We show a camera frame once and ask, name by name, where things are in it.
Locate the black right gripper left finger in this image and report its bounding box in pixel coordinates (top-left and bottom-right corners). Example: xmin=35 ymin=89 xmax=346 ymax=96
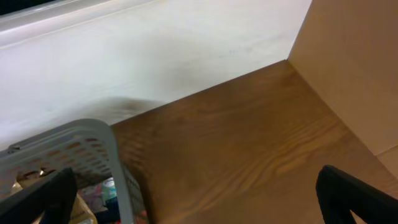
xmin=1 ymin=168 xmax=77 ymax=224

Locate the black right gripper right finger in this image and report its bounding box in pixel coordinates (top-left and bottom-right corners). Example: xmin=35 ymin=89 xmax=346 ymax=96
xmin=315 ymin=165 xmax=397 ymax=224

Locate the gold Nescafe coffee bag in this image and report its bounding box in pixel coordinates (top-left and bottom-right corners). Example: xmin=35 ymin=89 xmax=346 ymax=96
xmin=11 ymin=170 xmax=98 ymax=224

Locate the Kleenex tissue multipack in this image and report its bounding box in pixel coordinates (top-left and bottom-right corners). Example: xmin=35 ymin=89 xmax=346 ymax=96
xmin=78 ymin=177 xmax=121 ymax=224

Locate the grey plastic basket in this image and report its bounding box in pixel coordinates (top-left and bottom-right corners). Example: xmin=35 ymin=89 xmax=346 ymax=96
xmin=1 ymin=119 xmax=153 ymax=223

